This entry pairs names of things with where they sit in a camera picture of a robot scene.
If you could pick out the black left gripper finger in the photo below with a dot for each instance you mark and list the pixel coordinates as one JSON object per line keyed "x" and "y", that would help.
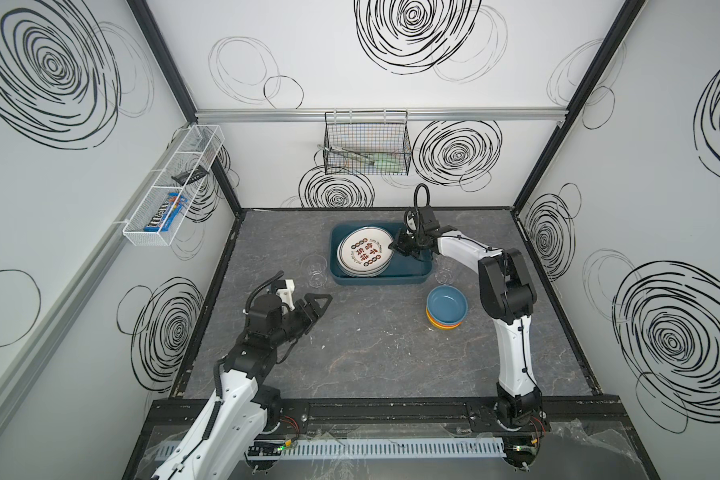
{"x": 317, "y": 304}
{"x": 301, "y": 335}

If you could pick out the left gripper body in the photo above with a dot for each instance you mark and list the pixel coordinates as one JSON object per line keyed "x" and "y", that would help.
{"x": 303, "y": 314}

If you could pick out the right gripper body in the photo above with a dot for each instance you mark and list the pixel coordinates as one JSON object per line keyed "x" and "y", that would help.
{"x": 409, "y": 238}

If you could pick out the blue bowl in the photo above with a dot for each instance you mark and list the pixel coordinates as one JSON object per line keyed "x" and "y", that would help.
{"x": 447, "y": 304}

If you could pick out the orange bowl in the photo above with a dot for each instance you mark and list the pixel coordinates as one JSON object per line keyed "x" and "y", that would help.
{"x": 428, "y": 314}

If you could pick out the yellow bowl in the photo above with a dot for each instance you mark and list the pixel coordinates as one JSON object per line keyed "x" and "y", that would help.
{"x": 445, "y": 327}

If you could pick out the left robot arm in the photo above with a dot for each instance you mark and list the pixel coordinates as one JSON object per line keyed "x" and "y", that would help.
{"x": 242, "y": 407}

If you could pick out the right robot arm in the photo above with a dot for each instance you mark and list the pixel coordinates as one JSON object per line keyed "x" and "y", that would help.
{"x": 507, "y": 295}

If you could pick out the teal plastic bin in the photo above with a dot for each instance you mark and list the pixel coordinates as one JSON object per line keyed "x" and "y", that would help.
{"x": 402, "y": 270}

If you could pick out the green item in basket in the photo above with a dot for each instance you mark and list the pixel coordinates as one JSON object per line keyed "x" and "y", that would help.
{"x": 388, "y": 162}

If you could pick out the metal tongs in basket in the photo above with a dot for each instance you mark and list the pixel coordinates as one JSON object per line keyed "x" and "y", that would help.
{"x": 347, "y": 154}

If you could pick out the blue candy packet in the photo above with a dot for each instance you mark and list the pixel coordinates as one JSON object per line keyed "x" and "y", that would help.
{"x": 171, "y": 206}

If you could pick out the black remote on shelf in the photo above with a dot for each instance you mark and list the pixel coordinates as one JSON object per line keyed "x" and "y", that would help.
{"x": 190, "y": 176}

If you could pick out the black wire wall basket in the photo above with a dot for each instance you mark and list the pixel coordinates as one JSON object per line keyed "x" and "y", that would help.
{"x": 367, "y": 137}

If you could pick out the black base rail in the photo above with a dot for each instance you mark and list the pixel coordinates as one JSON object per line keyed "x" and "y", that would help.
{"x": 477, "y": 413}

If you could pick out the white wire wall shelf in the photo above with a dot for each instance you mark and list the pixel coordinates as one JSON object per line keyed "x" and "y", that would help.
{"x": 193, "y": 145}

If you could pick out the white slotted cable duct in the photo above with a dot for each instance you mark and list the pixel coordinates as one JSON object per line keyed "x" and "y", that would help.
{"x": 405, "y": 448}

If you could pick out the black corner frame post left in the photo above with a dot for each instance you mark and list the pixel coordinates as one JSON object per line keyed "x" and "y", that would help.
{"x": 160, "y": 51}

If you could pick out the black corner frame post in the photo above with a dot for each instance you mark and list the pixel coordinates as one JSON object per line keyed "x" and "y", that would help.
{"x": 602, "y": 59}
{"x": 160, "y": 51}

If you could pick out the left wall aluminium rail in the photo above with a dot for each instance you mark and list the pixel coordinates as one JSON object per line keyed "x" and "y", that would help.
{"x": 51, "y": 326}

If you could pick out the black corner frame post right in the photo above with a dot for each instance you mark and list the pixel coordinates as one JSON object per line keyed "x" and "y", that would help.
{"x": 602, "y": 59}

